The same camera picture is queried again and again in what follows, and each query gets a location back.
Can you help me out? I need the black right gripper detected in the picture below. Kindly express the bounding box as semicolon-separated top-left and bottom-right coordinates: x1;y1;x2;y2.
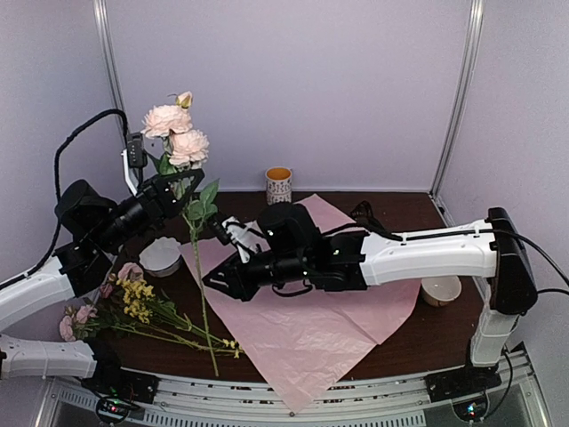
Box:
203;249;309;301

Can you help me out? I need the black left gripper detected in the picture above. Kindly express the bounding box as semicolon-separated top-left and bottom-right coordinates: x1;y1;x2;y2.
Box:
91;166;204;253

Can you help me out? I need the pink rose stem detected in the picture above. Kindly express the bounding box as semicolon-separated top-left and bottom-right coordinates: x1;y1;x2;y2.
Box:
142;91;219;375

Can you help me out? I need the fake flower bunch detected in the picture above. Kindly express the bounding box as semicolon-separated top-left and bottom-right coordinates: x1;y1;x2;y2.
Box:
59;262;244;359

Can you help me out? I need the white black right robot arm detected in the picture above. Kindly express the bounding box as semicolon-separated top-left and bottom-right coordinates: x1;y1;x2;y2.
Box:
203;203;538;393

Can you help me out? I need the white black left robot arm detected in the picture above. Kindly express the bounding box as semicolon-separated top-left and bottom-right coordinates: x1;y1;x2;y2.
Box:
1;169;204;395

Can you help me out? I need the white scalloped bowl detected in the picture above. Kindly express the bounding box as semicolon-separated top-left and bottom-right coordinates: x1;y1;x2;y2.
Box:
139;237;181;278

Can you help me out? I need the floral ceramic mug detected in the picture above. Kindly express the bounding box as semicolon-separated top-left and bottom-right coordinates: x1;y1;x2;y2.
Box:
265;166;293;205

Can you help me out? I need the black printed ribbon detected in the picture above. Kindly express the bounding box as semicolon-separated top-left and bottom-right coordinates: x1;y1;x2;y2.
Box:
349;200;388;237

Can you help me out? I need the white round bowl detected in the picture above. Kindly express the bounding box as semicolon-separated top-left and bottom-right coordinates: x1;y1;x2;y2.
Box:
421;276;462;307

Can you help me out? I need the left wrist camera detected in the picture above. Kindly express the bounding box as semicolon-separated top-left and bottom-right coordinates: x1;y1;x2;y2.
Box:
121;133;148;196

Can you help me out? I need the front aluminium rail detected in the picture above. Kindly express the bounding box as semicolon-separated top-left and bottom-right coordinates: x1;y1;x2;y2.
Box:
42;350;552;427

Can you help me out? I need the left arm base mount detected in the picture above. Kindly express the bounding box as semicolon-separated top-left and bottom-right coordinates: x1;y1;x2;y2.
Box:
81;370;159;424

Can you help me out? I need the left aluminium frame post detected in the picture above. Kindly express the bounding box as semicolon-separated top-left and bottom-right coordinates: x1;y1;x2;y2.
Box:
92;0;137;152

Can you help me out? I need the aluminium frame post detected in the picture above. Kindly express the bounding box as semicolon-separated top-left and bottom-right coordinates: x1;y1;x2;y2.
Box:
92;0;137;152
429;0;485;199

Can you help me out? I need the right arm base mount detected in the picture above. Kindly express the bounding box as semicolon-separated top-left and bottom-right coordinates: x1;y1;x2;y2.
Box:
424;367;501;423

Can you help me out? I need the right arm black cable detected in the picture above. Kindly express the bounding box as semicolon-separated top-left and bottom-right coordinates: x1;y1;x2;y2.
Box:
506;229;569;297

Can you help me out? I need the right aluminium frame post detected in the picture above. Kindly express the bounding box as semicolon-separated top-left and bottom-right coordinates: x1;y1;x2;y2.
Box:
429;0;485;199

